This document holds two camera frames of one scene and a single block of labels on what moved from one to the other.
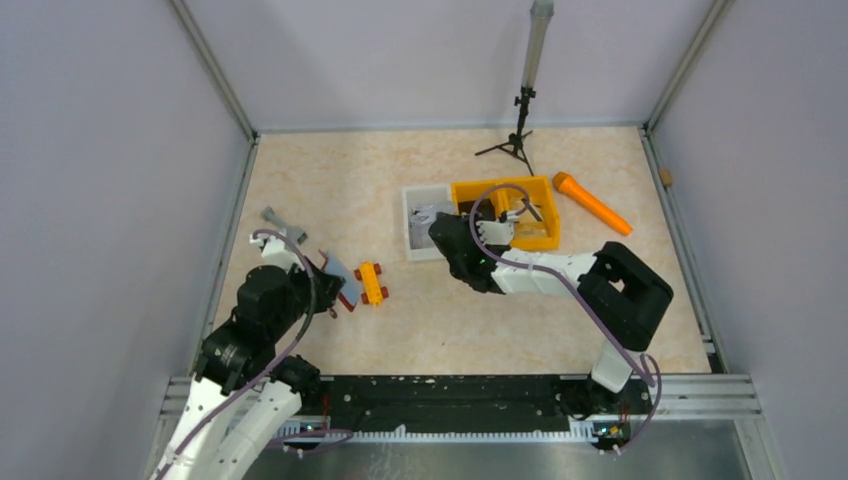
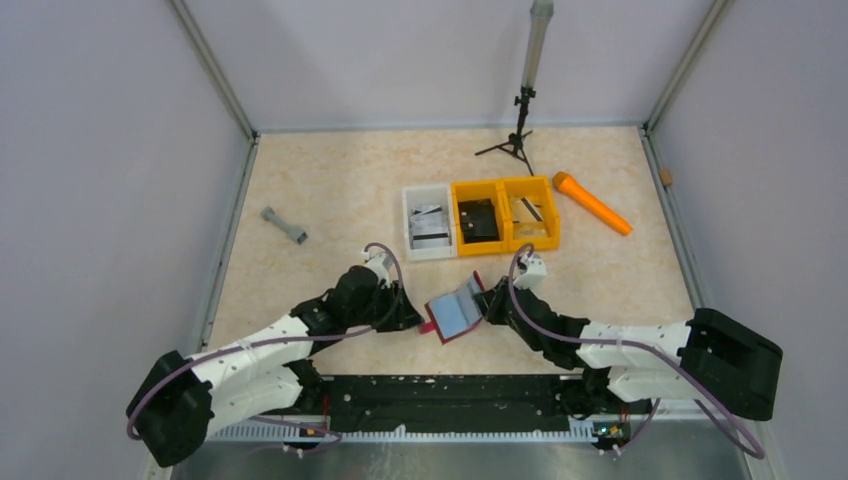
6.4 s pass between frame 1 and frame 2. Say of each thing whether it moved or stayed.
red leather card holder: moved
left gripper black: moved
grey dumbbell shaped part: stayed
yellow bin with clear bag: stayed
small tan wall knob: stayed
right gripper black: moved
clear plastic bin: stayed
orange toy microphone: stayed
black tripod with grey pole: stayed
